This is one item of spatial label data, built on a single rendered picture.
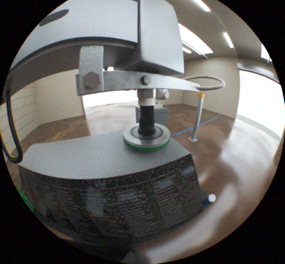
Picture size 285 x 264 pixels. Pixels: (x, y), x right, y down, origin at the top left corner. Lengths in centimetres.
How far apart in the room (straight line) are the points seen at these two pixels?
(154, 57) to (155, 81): 9
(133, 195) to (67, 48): 41
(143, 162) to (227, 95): 654
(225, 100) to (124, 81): 657
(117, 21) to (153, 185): 46
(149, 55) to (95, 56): 12
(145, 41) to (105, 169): 38
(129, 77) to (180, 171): 35
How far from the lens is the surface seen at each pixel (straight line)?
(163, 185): 32
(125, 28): 24
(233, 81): 669
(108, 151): 38
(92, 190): 32
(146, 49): 22
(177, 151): 37
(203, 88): 68
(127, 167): 30
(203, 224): 123
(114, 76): 22
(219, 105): 675
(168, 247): 113
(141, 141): 31
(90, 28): 22
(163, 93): 110
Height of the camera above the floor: 106
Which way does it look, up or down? 21 degrees down
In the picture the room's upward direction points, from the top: 1 degrees counter-clockwise
